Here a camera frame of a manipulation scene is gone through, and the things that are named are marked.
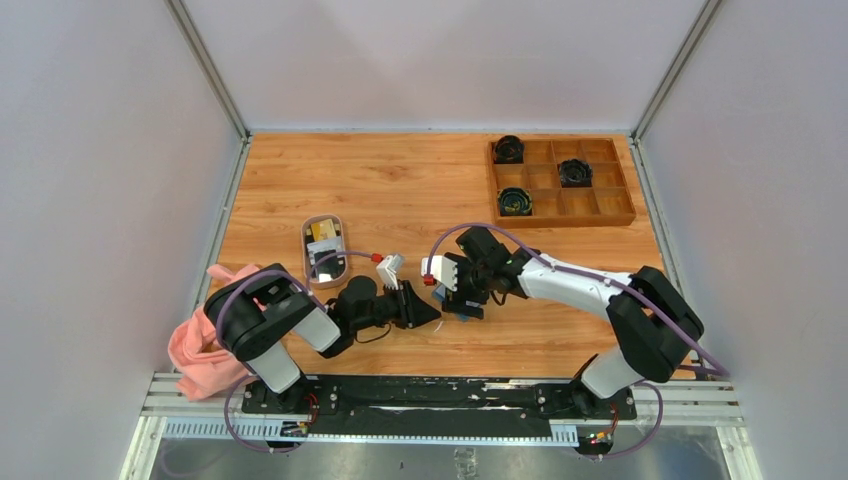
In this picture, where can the wooden compartment tray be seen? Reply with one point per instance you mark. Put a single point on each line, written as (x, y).
(558, 182)

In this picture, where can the black rosette middle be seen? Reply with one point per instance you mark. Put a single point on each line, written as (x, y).
(575, 173)

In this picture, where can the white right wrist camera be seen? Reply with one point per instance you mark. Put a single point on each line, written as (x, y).
(440, 269)

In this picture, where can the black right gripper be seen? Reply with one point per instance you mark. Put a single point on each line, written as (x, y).
(453, 305)

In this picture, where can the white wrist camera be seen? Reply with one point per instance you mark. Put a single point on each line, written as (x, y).
(440, 269)
(388, 270)

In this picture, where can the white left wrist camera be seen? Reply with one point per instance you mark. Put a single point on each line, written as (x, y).
(388, 270)

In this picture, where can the pink cloth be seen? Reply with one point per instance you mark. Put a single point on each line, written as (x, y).
(206, 368)

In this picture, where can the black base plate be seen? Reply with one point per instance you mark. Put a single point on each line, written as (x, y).
(450, 407)

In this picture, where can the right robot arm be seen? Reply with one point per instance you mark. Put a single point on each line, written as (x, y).
(654, 326)

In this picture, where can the aluminium frame rail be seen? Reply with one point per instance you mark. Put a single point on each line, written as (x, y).
(678, 403)

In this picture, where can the black VIP card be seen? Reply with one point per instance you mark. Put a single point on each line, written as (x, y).
(327, 271)

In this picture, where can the black blue rosette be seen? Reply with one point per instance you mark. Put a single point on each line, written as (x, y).
(514, 202)

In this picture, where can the blue leather card holder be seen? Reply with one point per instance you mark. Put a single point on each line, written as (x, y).
(439, 294)

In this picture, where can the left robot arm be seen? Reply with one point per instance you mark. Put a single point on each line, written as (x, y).
(251, 316)

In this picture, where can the black rosette top left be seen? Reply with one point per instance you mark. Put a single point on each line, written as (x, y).
(509, 149)

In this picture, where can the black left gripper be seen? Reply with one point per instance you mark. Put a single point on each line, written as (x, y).
(412, 310)

